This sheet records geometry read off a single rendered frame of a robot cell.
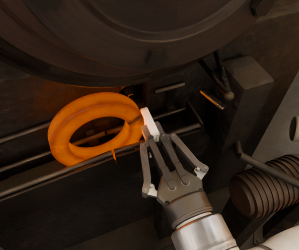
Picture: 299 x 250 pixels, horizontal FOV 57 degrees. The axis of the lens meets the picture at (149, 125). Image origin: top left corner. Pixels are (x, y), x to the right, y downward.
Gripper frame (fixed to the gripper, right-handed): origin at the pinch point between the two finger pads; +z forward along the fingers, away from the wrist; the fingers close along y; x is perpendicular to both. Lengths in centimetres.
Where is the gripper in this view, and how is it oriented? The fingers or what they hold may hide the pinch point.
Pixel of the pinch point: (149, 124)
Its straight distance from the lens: 55.2
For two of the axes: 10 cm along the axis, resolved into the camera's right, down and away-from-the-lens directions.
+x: 0.3, -5.6, -8.3
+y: 9.3, -2.8, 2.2
